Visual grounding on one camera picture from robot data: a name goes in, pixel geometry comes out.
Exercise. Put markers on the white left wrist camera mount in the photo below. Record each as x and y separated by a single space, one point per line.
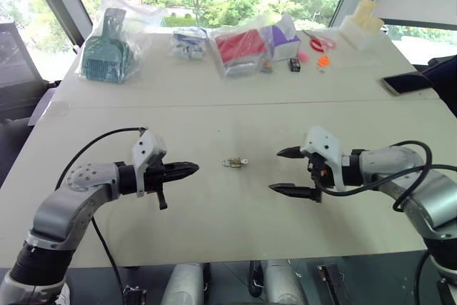
144 151

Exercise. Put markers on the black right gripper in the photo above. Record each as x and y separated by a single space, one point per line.
317 173

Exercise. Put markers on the small colourful packet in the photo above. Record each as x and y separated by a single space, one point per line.
266 66

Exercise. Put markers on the dark blue sleeved person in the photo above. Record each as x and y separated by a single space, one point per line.
444 80

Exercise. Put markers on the purple white box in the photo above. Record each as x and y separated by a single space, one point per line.
283 42

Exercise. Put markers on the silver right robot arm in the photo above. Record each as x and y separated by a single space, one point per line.
410 183

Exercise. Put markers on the small black box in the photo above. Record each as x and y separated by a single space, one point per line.
295 65

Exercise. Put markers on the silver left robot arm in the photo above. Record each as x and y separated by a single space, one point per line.
68 208

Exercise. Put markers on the green dustpan in plastic bag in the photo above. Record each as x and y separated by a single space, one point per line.
107 48

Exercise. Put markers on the bag of blue white items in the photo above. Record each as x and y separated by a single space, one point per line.
187 42

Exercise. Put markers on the black metal bracket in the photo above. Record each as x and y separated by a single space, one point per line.
330 283
134 296

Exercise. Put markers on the silver rounded robot leg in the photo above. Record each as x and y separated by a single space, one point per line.
184 285
283 283

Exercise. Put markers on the red package in plastic bag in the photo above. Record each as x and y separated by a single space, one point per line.
239 48

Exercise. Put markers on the black chair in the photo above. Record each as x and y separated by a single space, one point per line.
18 69

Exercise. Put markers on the smartphone with dark screen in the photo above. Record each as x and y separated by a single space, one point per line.
407 83

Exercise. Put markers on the small metal clip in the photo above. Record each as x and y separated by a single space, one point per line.
232 163

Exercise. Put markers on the cream plastic containers stack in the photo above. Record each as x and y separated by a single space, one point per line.
362 23

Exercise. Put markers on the small orange object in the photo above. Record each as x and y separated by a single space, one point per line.
323 61

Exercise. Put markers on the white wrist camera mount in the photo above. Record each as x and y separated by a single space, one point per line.
326 148
144 151

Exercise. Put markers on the small pink object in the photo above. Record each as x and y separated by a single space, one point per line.
303 57

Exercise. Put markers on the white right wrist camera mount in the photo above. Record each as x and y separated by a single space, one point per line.
326 148

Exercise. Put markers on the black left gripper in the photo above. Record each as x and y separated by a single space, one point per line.
154 176

